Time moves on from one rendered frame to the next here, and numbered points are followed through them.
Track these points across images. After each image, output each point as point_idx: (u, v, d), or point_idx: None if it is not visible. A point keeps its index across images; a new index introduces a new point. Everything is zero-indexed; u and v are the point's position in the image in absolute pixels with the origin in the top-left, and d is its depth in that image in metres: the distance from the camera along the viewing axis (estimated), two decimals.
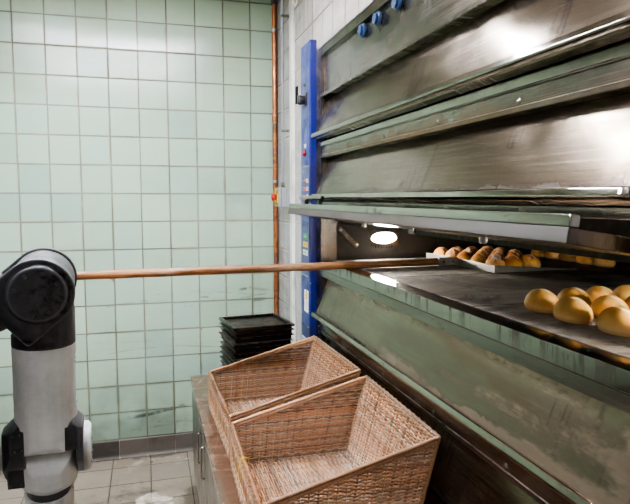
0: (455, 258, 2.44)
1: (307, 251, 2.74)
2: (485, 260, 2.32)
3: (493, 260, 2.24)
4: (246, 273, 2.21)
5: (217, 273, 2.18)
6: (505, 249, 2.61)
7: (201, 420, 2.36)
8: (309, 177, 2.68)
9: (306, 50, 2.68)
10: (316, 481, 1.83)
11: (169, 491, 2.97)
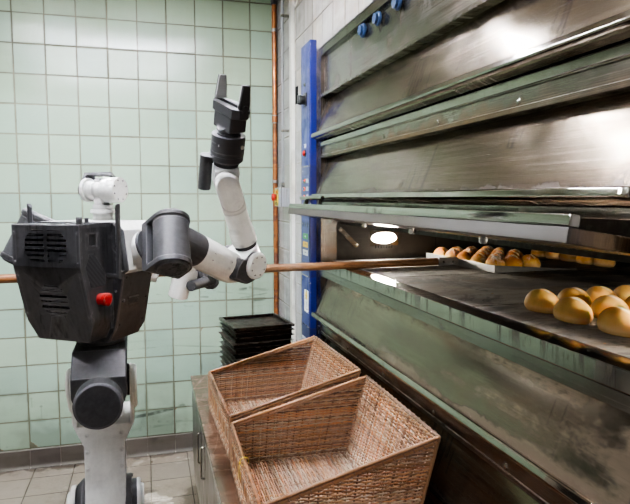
0: (455, 258, 2.44)
1: (307, 251, 2.74)
2: (485, 260, 2.32)
3: (493, 260, 2.24)
4: None
5: None
6: (505, 249, 2.61)
7: (201, 420, 2.36)
8: (309, 177, 2.68)
9: (306, 50, 2.68)
10: (316, 481, 1.83)
11: (169, 491, 2.97)
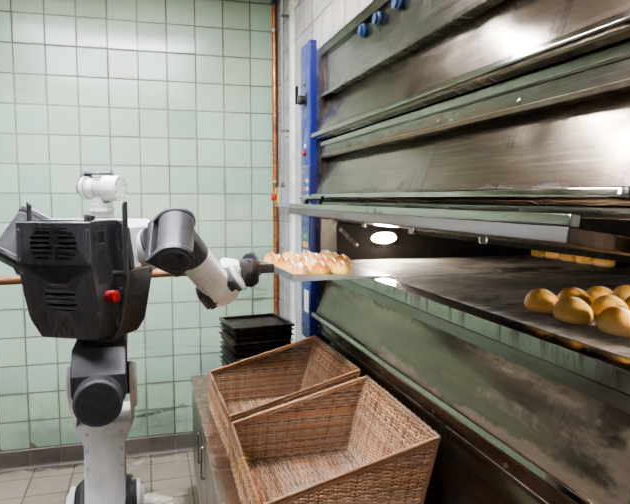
0: (270, 265, 2.22)
1: (307, 251, 2.74)
2: None
3: (295, 268, 2.03)
4: (16, 284, 1.98)
5: None
6: (337, 254, 2.40)
7: (201, 420, 2.36)
8: (309, 177, 2.68)
9: (306, 50, 2.68)
10: (316, 481, 1.83)
11: (169, 491, 2.97)
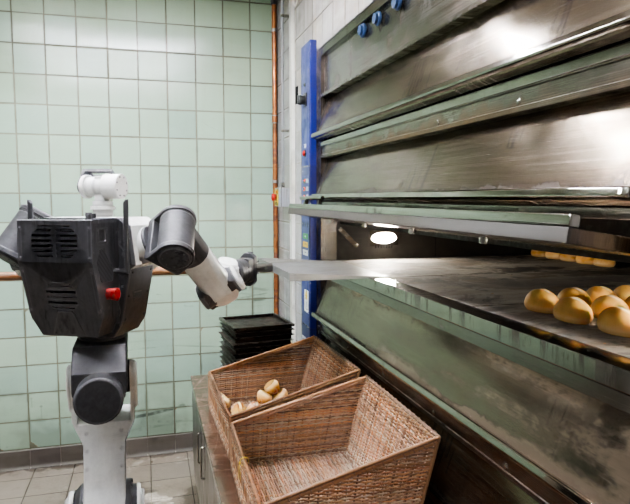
0: (268, 264, 2.22)
1: (307, 251, 2.74)
2: None
3: None
4: (15, 280, 1.99)
5: None
6: (242, 406, 2.35)
7: (201, 420, 2.36)
8: (309, 177, 2.68)
9: (306, 50, 2.68)
10: (316, 481, 1.83)
11: (169, 491, 2.97)
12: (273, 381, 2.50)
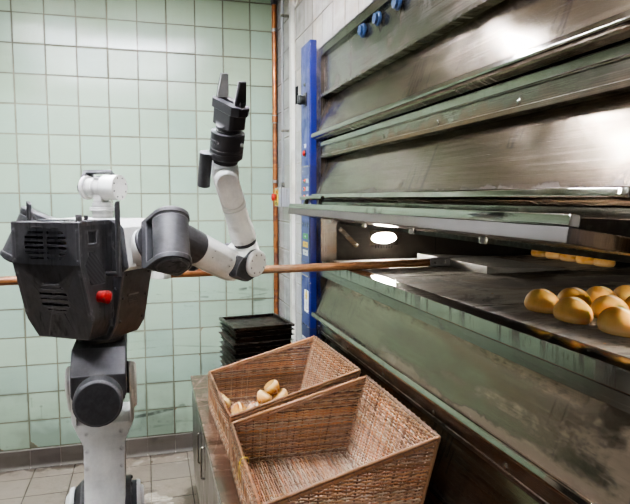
0: (447, 259, 2.41)
1: (307, 251, 2.74)
2: None
3: None
4: None
5: (205, 275, 2.13)
6: (242, 406, 2.35)
7: (201, 420, 2.36)
8: (309, 177, 2.68)
9: (306, 50, 2.68)
10: (316, 481, 1.83)
11: (169, 491, 2.97)
12: (273, 381, 2.50)
